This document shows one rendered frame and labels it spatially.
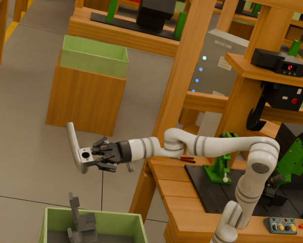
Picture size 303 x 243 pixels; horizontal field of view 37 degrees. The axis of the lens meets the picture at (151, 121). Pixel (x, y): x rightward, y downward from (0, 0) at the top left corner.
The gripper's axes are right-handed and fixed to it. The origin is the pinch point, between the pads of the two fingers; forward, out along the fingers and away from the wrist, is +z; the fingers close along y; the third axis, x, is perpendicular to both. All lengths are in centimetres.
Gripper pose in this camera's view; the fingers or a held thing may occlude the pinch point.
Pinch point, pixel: (87, 158)
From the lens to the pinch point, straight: 151.3
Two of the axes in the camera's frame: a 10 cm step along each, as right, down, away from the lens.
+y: 3.2, 7.7, -5.5
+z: -9.3, 1.5, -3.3
